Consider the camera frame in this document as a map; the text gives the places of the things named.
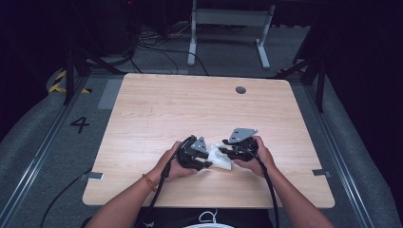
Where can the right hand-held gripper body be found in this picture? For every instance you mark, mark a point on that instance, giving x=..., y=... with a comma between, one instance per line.
x=244, y=144

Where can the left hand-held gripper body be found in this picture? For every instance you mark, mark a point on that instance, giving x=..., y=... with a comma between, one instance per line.
x=190, y=155

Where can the person's left hand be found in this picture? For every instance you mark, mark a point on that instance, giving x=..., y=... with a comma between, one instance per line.
x=172, y=164

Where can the person's right hand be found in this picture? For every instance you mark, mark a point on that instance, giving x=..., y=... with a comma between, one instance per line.
x=261, y=161

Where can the person's black clothing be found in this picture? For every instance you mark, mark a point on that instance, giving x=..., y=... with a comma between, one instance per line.
x=177, y=218

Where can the black metal stand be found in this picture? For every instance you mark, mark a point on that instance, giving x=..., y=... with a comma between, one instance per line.
x=69, y=79
x=320, y=85

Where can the grey floor tape patch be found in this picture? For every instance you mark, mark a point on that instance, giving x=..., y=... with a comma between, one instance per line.
x=109, y=95

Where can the yellow black hazard tape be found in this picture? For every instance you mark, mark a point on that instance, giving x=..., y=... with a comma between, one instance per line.
x=57, y=87

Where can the grey table bracket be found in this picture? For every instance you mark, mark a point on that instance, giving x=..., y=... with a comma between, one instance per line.
x=321, y=173
x=95, y=175

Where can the white metal desk frame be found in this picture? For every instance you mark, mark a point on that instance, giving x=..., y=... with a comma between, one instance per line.
x=228, y=17

